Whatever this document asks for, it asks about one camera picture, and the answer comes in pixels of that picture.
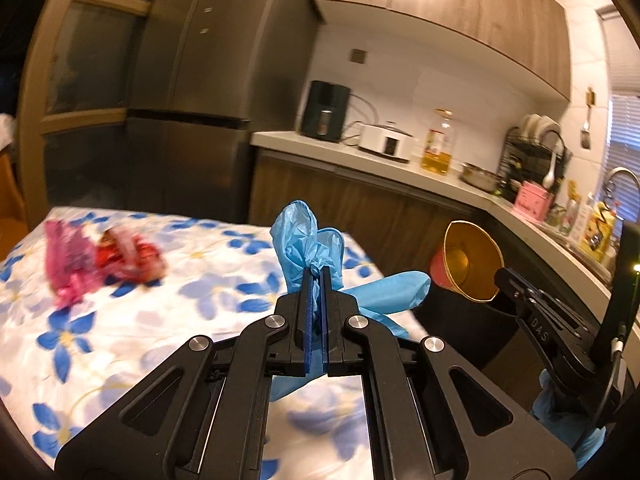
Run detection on window blind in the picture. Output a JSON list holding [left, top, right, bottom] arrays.
[[607, 92, 640, 181]]

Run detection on white patterned cloth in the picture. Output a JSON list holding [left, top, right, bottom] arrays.
[[0, 112, 18, 148]]

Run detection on blue disposable glove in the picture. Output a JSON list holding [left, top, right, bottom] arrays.
[[269, 200, 432, 403]]

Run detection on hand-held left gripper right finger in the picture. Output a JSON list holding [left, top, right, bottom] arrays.
[[314, 266, 581, 480]]

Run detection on hanging metal spatula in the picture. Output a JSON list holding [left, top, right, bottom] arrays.
[[580, 87, 597, 150]]

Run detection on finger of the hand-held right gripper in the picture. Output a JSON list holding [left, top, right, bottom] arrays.
[[492, 266, 598, 361]]

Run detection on power cable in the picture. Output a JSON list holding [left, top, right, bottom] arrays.
[[342, 106, 376, 143]]

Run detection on wooden glass door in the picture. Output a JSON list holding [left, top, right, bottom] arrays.
[[17, 0, 161, 221]]

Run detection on red and white crumpled wrapper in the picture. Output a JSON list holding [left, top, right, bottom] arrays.
[[95, 226, 168, 286]]

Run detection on kitchen counter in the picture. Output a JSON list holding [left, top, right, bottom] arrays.
[[250, 130, 621, 311]]

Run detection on white ladle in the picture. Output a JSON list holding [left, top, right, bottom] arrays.
[[542, 142, 562, 188]]

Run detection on steel refrigerator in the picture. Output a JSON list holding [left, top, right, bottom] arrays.
[[125, 0, 321, 226]]

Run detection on brown wooden chair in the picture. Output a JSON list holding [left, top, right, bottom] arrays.
[[0, 152, 28, 261]]

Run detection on pink box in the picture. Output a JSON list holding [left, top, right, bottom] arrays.
[[514, 182, 555, 223]]

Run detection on yellow detergent bottle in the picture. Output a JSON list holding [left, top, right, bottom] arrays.
[[582, 200, 621, 262]]

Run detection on black dish rack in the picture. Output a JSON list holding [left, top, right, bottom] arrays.
[[500, 114, 573, 203]]

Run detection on person's right hand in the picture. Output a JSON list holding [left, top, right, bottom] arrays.
[[530, 370, 608, 468]]

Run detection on white bottle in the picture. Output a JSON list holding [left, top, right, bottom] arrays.
[[572, 192, 596, 246]]

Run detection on blue floral tablecloth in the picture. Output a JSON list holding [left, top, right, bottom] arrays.
[[0, 205, 416, 476]]

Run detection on metal faucet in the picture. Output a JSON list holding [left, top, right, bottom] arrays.
[[602, 166, 640, 211]]

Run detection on black trash bin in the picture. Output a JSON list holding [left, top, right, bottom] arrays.
[[415, 280, 546, 371]]

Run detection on dark air fryer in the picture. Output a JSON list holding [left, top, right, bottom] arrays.
[[299, 80, 352, 141]]

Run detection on wooden upper cabinet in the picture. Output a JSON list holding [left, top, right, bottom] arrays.
[[310, 0, 573, 103]]

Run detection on red paper cup gold inside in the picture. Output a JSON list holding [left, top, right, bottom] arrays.
[[429, 220, 505, 303]]

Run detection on metal bowl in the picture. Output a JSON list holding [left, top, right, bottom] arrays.
[[460, 162, 503, 192]]

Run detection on cooking oil bottle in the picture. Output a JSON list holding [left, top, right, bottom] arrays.
[[420, 108, 458, 177]]

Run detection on pink plastic bag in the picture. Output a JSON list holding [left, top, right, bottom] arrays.
[[44, 219, 101, 311]]

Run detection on white rice cooker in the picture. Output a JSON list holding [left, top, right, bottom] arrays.
[[357, 121, 418, 163]]

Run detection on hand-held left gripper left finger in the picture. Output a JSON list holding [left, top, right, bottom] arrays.
[[54, 266, 315, 480]]

